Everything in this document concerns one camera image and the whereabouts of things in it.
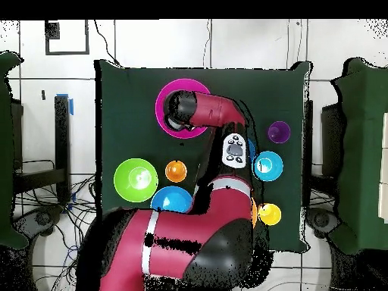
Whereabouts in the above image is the medium blue bowl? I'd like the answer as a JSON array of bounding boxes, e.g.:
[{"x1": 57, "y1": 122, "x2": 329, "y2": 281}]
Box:
[{"x1": 150, "y1": 185, "x2": 194, "y2": 214}]

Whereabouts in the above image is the large green bowl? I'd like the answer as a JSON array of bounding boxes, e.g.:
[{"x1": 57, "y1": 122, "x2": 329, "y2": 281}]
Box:
[{"x1": 113, "y1": 158, "x2": 159, "y2": 203}]

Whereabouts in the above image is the black metal frame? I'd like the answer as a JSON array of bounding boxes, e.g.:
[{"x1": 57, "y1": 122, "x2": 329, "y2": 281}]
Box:
[{"x1": 11, "y1": 95, "x2": 71, "y2": 204}]

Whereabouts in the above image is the small light blue bowl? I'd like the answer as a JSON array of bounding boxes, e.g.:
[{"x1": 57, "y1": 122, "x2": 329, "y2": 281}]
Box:
[{"x1": 252, "y1": 150, "x2": 284, "y2": 183}]

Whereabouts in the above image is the thin black cable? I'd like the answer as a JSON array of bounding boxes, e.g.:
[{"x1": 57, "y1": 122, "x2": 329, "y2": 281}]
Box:
[{"x1": 92, "y1": 19, "x2": 122, "y2": 67}]

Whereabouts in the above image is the black square floor frame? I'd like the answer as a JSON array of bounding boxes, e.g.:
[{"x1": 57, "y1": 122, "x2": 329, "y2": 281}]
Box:
[{"x1": 44, "y1": 19, "x2": 91, "y2": 56}]

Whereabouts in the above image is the yellow cup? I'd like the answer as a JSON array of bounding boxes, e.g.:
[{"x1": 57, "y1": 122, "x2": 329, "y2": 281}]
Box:
[{"x1": 257, "y1": 202, "x2": 282, "y2": 227}]

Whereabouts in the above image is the purple cup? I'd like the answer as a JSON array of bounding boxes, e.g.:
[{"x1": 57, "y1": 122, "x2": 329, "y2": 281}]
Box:
[{"x1": 267, "y1": 120, "x2": 292, "y2": 145}]

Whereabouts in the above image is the dark blue bowl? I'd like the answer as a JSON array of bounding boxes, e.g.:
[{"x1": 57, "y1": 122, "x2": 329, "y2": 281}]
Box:
[{"x1": 247, "y1": 137, "x2": 257, "y2": 164}]

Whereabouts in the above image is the tangle of floor cables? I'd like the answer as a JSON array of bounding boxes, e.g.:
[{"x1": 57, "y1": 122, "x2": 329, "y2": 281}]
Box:
[{"x1": 13, "y1": 158, "x2": 98, "y2": 291}]

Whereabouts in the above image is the orange cup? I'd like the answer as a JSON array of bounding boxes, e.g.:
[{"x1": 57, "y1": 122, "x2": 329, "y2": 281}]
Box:
[{"x1": 164, "y1": 160, "x2": 188, "y2": 183}]

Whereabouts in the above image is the green cloth covered side table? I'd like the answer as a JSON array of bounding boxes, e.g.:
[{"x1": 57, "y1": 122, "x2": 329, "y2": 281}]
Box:
[
  {"x1": 0, "y1": 50, "x2": 30, "y2": 250},
  {"x1": 328, "y1": 57, "x2": 388, "y2": 256}
]

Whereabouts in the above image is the large pink bowl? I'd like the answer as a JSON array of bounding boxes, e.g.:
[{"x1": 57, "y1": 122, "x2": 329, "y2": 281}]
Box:
[{"x1": 155, "y1": 77, "x2": 211, "y2": 139}]

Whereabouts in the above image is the dark green tablecloth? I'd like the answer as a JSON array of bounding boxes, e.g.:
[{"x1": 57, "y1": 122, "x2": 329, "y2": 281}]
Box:
[{"x1": 94, "y1": 58, "x2": 313, "y2": 254}]

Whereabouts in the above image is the blue tape strip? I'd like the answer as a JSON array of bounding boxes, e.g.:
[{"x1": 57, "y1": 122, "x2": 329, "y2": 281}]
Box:
[{"x1": 56, "y1": 92, "x2": 74, "y2": 116}]

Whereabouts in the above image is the dark grey chair base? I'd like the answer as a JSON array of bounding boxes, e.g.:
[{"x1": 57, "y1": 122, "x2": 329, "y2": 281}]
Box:
[
  {"x1": 13, "y1": 205, "x2": 63, "y2": 240},
  {"x1": 304, "y1": 207, "x2": 342, "y2": 240}
]

